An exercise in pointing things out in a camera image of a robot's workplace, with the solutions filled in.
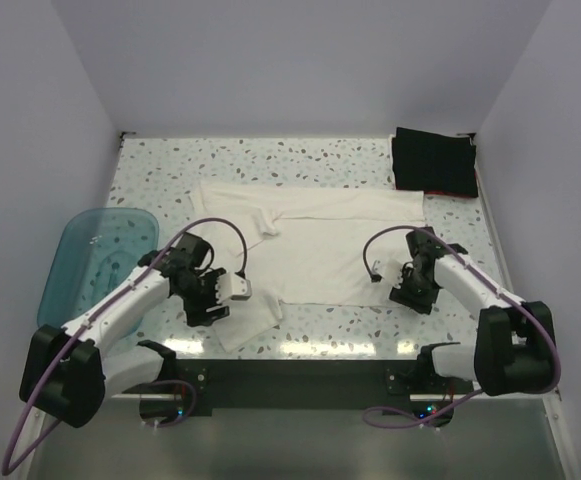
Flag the folded red t shirt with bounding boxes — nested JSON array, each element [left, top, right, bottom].
[[423, 167, 479, 199]]

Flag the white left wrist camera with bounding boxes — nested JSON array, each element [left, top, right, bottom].
[[216, 272, 252, 304]]

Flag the folded black t shirt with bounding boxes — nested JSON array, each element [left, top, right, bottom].
[[390, 127, 477, 193]]

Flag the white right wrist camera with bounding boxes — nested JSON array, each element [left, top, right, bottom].
[[370, 259, 404, 288]]

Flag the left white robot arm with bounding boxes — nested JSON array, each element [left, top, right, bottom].
[[19, 232, 251, 428]]

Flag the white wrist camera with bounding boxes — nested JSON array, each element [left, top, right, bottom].
[[370, 259, 404, 288], [216, 272, 252, 304]]

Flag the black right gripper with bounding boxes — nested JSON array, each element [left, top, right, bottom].
[[389, 265, 440, 315]]

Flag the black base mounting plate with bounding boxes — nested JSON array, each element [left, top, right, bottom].
[[118, 357, 474, 426]]

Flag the teal transparent plastic bin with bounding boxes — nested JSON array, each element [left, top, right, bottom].
[[37, 207, 159, 328]]

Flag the aluminium frame rail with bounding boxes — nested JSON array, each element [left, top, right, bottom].
[[109, 384, 564, 406]]

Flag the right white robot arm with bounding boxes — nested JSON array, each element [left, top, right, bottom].
[[390, 227, 561, 396]]

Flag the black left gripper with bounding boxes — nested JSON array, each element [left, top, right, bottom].
[[176, 268, 230, 327]]

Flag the white t shirt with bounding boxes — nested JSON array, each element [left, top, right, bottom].
[[190, 181, 425, 352]]

